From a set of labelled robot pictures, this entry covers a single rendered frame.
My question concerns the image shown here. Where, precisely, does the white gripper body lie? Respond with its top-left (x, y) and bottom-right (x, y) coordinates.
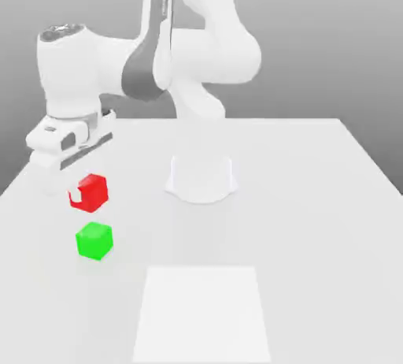
top-left (29, 132), bottom-right (114, 172)

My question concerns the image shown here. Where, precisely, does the small red cube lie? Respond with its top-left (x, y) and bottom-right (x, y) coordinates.
top-left (68, 173), bottom-right (109, 214)

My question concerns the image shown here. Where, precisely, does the small green cube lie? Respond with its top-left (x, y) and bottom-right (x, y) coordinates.
top-left (75, 221), bottom-right (114, 262)

